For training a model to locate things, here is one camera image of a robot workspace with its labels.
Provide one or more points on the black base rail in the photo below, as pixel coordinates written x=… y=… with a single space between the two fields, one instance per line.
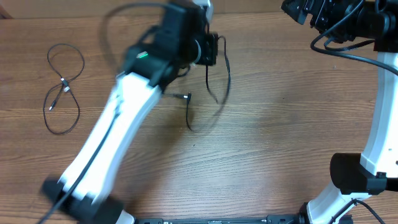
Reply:
x=270 y=219

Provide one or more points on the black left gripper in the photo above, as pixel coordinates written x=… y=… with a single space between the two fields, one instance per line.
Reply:
x=208 y=40

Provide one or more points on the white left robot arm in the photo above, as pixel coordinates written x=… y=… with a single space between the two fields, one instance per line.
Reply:
x=83 y=189

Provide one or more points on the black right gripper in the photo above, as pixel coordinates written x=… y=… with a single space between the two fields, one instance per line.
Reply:
x=326 y=8

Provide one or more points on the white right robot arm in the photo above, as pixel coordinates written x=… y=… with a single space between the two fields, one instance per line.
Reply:
x=364 y=31

